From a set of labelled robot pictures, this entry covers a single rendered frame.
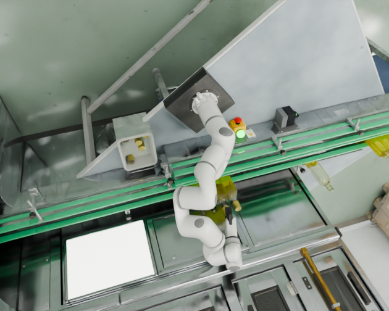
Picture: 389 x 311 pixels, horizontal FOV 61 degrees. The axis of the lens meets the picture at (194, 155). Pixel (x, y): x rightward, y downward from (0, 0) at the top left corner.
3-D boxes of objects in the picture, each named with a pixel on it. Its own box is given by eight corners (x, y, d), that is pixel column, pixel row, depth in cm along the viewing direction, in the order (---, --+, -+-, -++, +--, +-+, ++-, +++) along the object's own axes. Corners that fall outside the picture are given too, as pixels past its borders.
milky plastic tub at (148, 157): (123, 160, 175) (125, 172, 169) (113, 129, 159) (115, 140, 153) (154, 152, 178) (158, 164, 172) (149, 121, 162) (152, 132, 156)
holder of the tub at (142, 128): (125, 166, 179) (126, 176, 174) (113, 128, 159) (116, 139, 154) (155, 158, 182) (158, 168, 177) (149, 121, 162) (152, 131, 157)
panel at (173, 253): (65, 241, 172) (66, 305, 150) (63, 238, 170) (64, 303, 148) (226, 198, 188) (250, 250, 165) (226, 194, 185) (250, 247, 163)
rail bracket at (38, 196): (37, 194, 170) (36, 231, 155) (24, 173, 158) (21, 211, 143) (47, 192, 171) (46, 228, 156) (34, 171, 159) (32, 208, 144)
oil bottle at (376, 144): (359, 136, 200) (390, 170, 182) (362, 129, 196) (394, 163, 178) (367, 134, 201) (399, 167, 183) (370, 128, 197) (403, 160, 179)
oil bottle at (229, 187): (214, 173, 185) (228, 203, 171) (215, 166, 181) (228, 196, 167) (224, 171, 186) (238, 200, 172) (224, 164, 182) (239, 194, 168)
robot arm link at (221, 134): (227, 113, 143) (241, 137, 133) (221, 135, 152) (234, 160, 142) (206, 114, 140) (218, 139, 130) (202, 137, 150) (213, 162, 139)
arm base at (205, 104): (183, 99, 151) (192, 121, 141) (205, 82, 148) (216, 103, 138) (200, 118, 162) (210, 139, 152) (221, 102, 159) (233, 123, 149)
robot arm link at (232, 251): (217, 260, 137) (238, 255, 134) (215, 237, 144) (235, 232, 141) (229, 274, 147) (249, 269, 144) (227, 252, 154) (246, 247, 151)
